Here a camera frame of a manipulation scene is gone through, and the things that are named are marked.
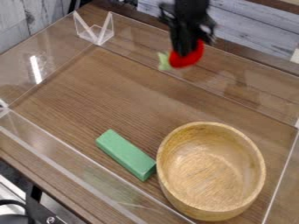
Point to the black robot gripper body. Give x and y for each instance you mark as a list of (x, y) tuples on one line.
[(192, 13)]

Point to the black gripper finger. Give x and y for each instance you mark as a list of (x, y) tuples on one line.
[(184, 35)]

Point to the red plush tomato toy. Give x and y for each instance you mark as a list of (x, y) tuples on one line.
[(173, 60)]

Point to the green rectangular block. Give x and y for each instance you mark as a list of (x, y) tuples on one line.
[(127, 154)]

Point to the round wooden bowl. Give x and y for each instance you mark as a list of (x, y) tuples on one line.
[(211, 170)]

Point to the clear acrylic corner bracket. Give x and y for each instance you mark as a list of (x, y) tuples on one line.
[(95, 34)]

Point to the clear acrylic tray wall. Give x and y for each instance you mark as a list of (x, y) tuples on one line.
[(77, 181)]

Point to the black metal table frame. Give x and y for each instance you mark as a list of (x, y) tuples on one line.
[(37, 213)]

